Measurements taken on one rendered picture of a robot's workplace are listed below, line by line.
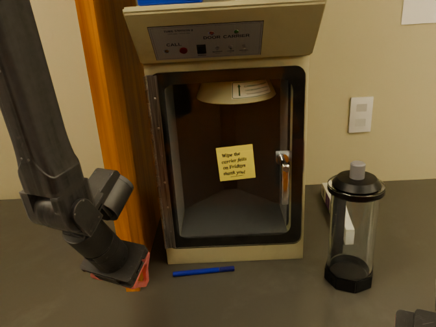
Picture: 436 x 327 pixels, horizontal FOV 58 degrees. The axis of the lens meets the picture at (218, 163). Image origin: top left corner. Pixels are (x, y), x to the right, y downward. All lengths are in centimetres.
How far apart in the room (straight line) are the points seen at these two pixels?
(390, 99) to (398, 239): 46
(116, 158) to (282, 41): 37
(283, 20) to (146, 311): 61
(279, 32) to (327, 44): 55
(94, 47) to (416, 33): 94
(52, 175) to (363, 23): 100
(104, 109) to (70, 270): 45
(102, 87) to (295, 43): 35
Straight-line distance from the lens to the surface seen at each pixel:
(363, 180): 80
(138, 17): 68
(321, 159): 134
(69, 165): 53
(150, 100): 79
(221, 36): 70
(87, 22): 72
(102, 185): 61
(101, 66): 72
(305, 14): 69
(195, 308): 85
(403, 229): 114
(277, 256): 96
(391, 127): 137
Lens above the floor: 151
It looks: 22 degrees down
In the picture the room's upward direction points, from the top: 3 degrees counter-clockwise
